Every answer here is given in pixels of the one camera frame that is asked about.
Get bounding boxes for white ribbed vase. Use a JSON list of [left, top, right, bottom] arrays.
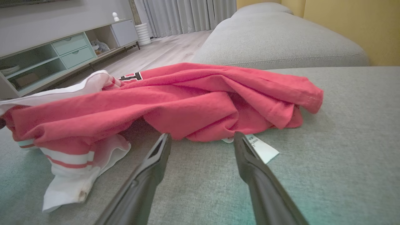
[[135, 22, 152, 46]]

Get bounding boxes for grey pleated curtain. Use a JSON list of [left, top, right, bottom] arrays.
[[137, 0, 237, 38]]

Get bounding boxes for stacked white plates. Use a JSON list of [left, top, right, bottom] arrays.
[[0, 65, 21, 76]]

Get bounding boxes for grey fabric sofa seat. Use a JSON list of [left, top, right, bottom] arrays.
[[0, 66, 400, 225]]

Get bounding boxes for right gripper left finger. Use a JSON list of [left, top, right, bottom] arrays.
[[94, 133, 173, 225]]

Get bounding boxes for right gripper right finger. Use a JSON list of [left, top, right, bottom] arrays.
[[233, 131, 310, 225]]

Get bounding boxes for pale grey cabinet door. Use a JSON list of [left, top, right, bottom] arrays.
[[111, 19, 139, 47]]

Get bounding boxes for grey plush toy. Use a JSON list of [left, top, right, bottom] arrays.
[[91, 39, 111, 54]]

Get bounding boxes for white mint TV cabinet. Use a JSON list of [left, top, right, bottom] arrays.
[[0, 19, 140, 100]]

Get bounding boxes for grey fabric sofa section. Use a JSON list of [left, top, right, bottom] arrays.
[[191, 12, 371, 70]]

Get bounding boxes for dark television screen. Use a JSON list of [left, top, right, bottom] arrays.
[[0, 0, 71, 8]]

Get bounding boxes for brown flat box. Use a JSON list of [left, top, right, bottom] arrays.
[[16, 73, 40, 88]]

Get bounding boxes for mint green cabinet drawer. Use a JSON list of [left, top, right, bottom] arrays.
[[52, 33, 89, 56], [59, 46, 95, 69]]

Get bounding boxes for red shirt white striped sleeves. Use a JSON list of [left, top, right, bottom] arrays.
[[0, 62, 324, 214]]

